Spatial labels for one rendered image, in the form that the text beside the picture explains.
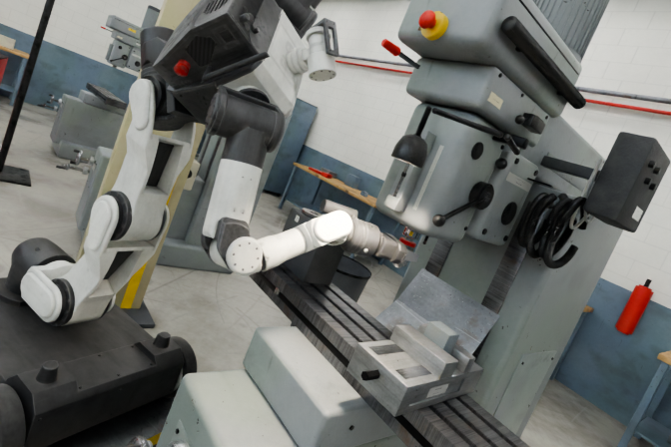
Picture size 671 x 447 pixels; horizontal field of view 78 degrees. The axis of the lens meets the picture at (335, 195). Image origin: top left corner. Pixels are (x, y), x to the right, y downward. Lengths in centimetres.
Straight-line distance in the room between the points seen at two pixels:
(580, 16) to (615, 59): 454
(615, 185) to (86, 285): 144
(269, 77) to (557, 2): 83
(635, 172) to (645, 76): 459
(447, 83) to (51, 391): 123
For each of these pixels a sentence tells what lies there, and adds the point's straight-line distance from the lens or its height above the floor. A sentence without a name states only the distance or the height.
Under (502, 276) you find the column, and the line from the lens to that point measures 142.
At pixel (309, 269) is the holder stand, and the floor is 103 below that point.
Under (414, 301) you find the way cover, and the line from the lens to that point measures 151.
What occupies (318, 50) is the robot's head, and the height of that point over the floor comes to 162.
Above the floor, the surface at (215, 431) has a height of 78.
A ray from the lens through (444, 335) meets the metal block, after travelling 105.
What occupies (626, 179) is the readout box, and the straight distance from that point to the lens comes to 118.
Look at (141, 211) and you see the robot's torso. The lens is 129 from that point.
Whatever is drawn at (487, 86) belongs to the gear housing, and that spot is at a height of 168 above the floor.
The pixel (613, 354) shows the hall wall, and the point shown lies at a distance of 526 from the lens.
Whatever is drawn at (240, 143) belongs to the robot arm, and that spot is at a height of 136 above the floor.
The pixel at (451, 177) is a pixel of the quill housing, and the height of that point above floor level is 147.
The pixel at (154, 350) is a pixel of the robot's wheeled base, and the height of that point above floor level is 61.
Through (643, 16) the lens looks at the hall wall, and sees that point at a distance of 609.
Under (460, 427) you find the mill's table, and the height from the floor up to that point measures 98.
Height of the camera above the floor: 143
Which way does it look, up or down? 6 degrees down
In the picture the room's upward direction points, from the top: 22 degrees clockwise
